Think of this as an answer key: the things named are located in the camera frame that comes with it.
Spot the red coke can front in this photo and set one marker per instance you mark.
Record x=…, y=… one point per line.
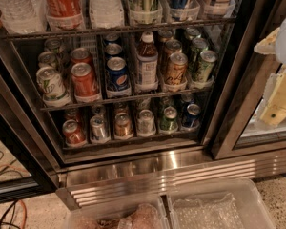
x=84, y=80

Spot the steel fridge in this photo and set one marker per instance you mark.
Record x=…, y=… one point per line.
x=100, y=171

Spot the right fridge glass door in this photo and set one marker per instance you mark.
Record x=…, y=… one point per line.
x=240, y=83

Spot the green can bottom shelf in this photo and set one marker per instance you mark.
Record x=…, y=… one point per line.
x=168, y=120

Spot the gold can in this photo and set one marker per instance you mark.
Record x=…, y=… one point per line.
x=176, y=68
x=163, y=37
x=170, y=47

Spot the orange can bottom shelf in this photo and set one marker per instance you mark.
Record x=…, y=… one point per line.
x=123, y=125

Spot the white green soda can rear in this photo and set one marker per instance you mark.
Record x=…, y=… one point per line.
x=55, y=45

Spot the white can bottom shelf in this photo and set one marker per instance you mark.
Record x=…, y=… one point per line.
x=145, y=121

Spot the fridge glass door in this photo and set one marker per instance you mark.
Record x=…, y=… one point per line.
x=240, y=83
x=25, y=171

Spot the clear plastic bin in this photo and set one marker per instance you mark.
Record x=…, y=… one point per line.
x=223, y=204
x=130, y=212

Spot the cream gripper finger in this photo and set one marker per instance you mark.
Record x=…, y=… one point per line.
x=267, y=45
x=274, y=110

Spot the red can bottom shelf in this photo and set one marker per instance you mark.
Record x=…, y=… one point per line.
x=73, y=132

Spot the gold can rear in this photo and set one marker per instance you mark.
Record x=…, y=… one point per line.
x=163, y=37

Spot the red coke can rear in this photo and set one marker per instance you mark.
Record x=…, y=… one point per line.
x=81, y=55

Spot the left fridge glass door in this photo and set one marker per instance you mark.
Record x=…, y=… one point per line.
x=25, y=171

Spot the left clear plastic bin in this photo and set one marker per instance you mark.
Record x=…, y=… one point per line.
x=130, y=212

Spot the right clear plastic bin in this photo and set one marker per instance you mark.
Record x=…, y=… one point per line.
x=223, y=204

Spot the clear water bottle top left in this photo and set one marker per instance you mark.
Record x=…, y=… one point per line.
x=23, y=16

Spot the blue pepsi can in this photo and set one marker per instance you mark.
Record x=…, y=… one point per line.
x=117, y=75
x=111, y=38
x=113, y=50

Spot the blue pepsi can front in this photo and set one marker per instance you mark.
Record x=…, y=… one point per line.
x=117, y=75

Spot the white green soda can front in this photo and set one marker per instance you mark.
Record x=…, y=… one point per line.
x=51, y=83

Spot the silver can bottom shelf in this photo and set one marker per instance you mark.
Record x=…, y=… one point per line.
x=99, y=129

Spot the gold can front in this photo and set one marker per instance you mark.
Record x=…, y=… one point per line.
x=176, y=68

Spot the red coke bottle top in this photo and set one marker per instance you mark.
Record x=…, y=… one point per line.
x=63, y=8

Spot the blue pepsi can rear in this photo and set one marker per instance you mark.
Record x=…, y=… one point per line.
x=111, y=38

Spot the blue can bottom shelf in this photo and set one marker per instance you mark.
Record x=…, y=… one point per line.
x=190, y=115

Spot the clear water bottle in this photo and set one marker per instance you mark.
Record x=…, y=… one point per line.
x=23, y=16
x=106, y=13

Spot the white green soda can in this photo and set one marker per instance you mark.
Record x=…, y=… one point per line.
x=51, y=83
x=55, y=45
x=48, y=59

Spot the red coke can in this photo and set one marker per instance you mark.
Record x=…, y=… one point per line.
x=84, y=80
x=81, y=55

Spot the clear water bottle top middle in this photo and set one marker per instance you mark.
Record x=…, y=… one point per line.
x=106, y=13

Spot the iced tea bottle white label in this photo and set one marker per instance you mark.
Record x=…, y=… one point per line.
x=146, y=59

